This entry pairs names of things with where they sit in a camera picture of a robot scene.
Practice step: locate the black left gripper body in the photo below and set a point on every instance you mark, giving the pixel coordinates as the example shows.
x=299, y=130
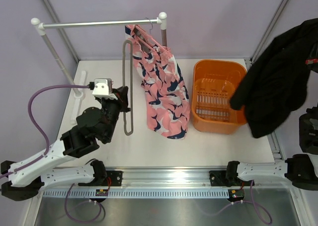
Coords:
x=111, y=109

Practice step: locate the black shorts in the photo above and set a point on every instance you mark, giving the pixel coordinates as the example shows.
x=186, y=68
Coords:
x=277, y=82

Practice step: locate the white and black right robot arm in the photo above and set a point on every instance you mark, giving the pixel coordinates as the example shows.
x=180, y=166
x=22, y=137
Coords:
x=301, y=163

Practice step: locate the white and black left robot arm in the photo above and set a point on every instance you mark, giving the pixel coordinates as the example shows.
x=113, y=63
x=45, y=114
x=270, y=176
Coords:
x=25, y=179

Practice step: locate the pink shark print shorts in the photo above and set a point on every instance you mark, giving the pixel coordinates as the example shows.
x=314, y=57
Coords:
x=166, y=95

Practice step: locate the pink hanger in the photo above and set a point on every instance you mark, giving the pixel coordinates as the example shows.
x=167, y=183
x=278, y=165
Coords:
x=148, y=38

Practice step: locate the orange plastic basket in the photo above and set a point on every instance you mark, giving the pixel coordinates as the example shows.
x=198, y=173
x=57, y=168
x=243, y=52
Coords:
x=214, y=82

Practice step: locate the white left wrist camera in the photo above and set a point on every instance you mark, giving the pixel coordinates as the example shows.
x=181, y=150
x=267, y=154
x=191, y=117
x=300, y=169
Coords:
x=102, y=88

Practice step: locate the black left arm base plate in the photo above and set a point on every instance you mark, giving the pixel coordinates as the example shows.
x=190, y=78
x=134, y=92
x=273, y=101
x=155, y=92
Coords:
x=114, y=178

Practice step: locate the aluminium front rail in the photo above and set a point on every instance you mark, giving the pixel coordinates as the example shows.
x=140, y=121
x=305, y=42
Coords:
x=164, y=177

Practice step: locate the white slotted cable duct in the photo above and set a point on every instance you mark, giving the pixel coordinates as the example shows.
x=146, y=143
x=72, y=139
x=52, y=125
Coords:
x=138, y=193

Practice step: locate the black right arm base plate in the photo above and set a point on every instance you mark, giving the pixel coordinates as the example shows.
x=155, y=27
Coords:
x=221, y=178

